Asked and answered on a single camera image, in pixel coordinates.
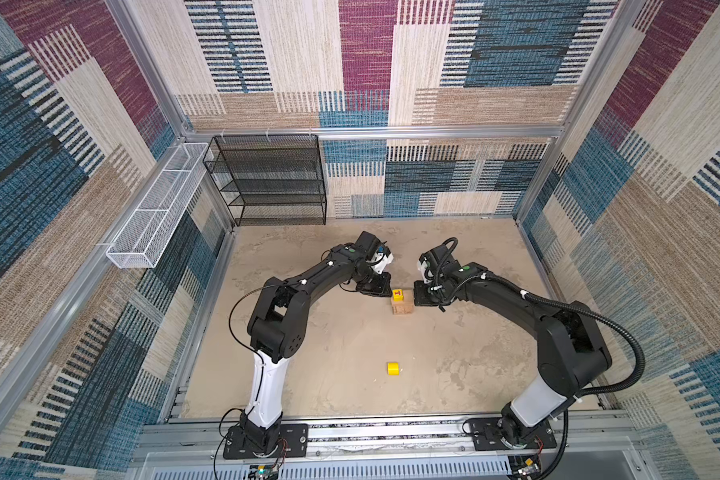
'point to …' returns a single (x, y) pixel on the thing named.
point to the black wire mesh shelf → (270, 180)
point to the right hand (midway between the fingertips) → (417, 302)
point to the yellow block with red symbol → (398, 295)
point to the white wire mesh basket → (146, 234)
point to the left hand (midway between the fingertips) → (392, 290)
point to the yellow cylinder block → (393, 369)
